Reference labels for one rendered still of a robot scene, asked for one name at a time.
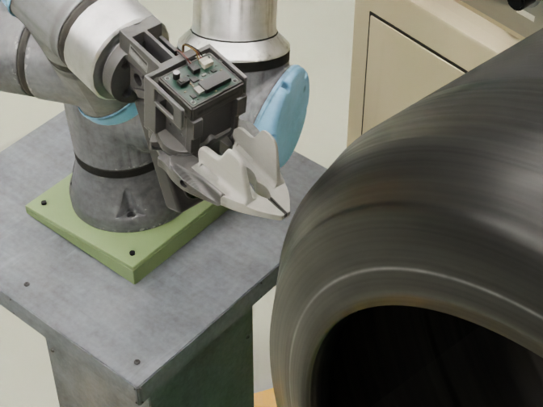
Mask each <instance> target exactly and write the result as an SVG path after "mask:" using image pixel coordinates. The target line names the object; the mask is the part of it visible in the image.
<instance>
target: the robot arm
mask: <svg viewBox="0 0 543 407"><path fill-rule="evenodd" d="M276 15H277V0H193V7H192V27H191V28H190V29H189V30H188V31H186V32H185V33H184V34H183V35H182V36H181V37H180V38H179V40H178V44H177V48H176V47H175V46H173V45H172V44H171V43H170V39H169V33H168V31H167V29H166V25H165V24H163V23H162V22H161V21H160V20H159V19H158V18H156V17H155V16H154V15H153V14H152V13H151V12H150V11H149V10H147V9H146V8H145V7H144V6H143V5H142V4H140V3H139V2H138V1H137V0H0V91H3V92H7V93H12V94H21V95H26V96H31V97H36V98H38V99H43V100H48V101H53V102H58V103H64V107H65V113H66V118H67V121H68V125H69V132H70V136H71V140H72V144H73V147H74V154H75V161H74V168H73V174H72V176H71V179H70V182H69V195H70V199H71V203H72V206H73V209H74V211H75V213H76V214H77V216H78V217H79V218H80V219H81V220H83V221H84V222H85V223H87V224H88V225H90V226H92V227H95V228H97V229H101V230H104V231H108V232H114V233H134V232H140V231H145V230H148V229H153V228H156V227H158V226H161V225H163V224H165V223H167V222H169V221H171V220H173V219H174V218H176V217H177V216H179V215H180V214H181V213H183V212H184V211H186V210H188V209H189V208H191V207H193V206H195V205H197V204H198V203H200V202H202V201H204V200H205V201H207V202H210V203H211V204H215V205H217V206H224V207H226V208H229V209H231V210H234V211H236V212H241V213H245V214H248V215H252V216H259V217H263V218H268V219H272V220H283V219H284V218H285V217H287V216H289V215H290V198H289V193H288V188H287V187H286V184H285V182H284V179H283V177H282V175H281V172H280V168H281V167H282V166H283V165H284V164H285V163H286V162H287V160H288V159H289V158H290V157H291V155H292V153H293V150H294V149H295V147H296V145H297V142H298V140H299V138H300V135H301V131H302V129H303V126H304V122H305V117H306V112H307V106H308V103H309V76H308V74H307V72H306V71H305V69H304V68H302V67H300V66H299V65H290V64H289V59H290V56H289V55H290V43H289V42H288V41H287V40H286V39H285V38H284V37H283V36H282V35H281V34H280V33H279V32H278V31H277V29H276ZM249 182H250V183H251V184H252V185H253V187H254V189H255V192H254V190H253V189H252V187H251V185H250V183H249Z"/></svg>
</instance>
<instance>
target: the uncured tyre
mask: <svg viewBox="0 0 543 407"><path fill-rule="evenodd" d="M270 364H271V378H272V383H273V389H274V393H275V398H276V405H277V407H543V28H542V29H540V30H539V31H536V32H534V33H533V34H531V35H530V36H528V37H526V38H525V39H523V40H521V41H520V42H518V43H516V44H514V45H512V46H511V47H510V48H507V49H506V50H504V51H502V52H501V53H499V54H498V55H496V56H494V57H492V58H491V59H489V60H488V61H485V62H483V63H482V64H480V65H479V66H477V67H475V68H474V69H471V70H470V71H469V72H467V73H465V74H463V75H461V76H460V77H459V78H456V79H455V80H453V81H451V82H450V83H448V84H447V85H445V86H442V87H441V88H439V89H438V90H436V91H434V92H433V93H431V94H429V95H428V96H426V97H424V98H423V99H420V100H419V101H418V102H416V103H414V104H412V105H410V106H409V107H407V108H405V109H404V110H402V111H400V112H399V113H397V114H396V115H393V116H391V117H390V118H388V119H387V120H385V121H383V122H382V123H380V124H378V125H377V126H375V127H373V128H371V129H369V130H368V131H367V132H365V133H364V134H363V135H361V136H360V137H358V138H357V139H356V140H355V141H353V142H352V143H351V144H350V145H349V146H348V147H347V148H346V149H345V150H344V151H343V152H342V153H341V154H340V155H339V156H338V157H337V158H336V159H335V161H334V162H333V163H332V164H331V165H330V167H329V168H328V169H327V170H326V171H325V173H324V174H323V175H322V176H321V177H320V178H319V180H318V181H317V182H316V183H315V184H314V185H313V186H312V187H311V188H310V189H309V191H308V192H307V194H306V195H305V197H304V198H303V200H302V201H301V203H300V204H299V206H298V208H297V210H296V211H295V213H294V215H293V218H292V220H291V222H290V225H289V227H288V231H287V233H286V236H285V239H284V244H283V248H282V252H281V256H280V265H279V271H278V276H277V282H276V292H275V298H274V303H273V309H272V314H271V326H270Z"/></svg>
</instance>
